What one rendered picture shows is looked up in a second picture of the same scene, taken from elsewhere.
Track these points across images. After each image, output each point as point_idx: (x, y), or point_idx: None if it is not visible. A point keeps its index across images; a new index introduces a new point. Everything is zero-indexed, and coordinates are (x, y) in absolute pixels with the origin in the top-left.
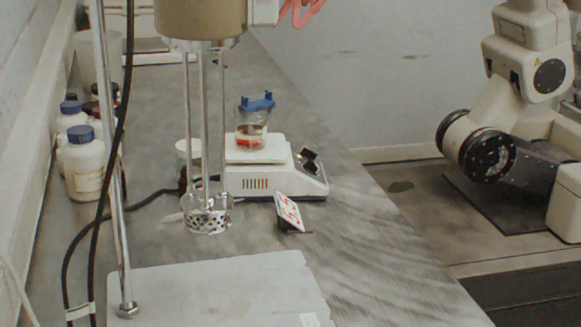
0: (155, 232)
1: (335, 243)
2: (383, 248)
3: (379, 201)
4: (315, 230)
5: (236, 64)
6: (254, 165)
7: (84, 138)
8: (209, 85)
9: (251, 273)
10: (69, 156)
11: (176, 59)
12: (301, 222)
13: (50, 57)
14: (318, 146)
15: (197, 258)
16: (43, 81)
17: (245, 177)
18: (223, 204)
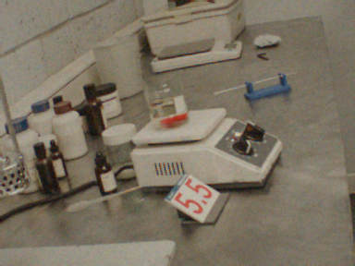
0: (56, 220)
1: (230, 235)
2: (287, 239)
3: (329, 184)
4: (219, 221)
5: (281, 55)
6: (167, 146)
7: (15, 128)
8: (232, 78)
9: (101, 261)
10: (5, 147)
11: (215, 57)
12: (206, 212)
13: (71, 68)
14: (304, 128)
15: (70, 245)
16: (44, 89)
17: (156, 161)
18: (7, 165)
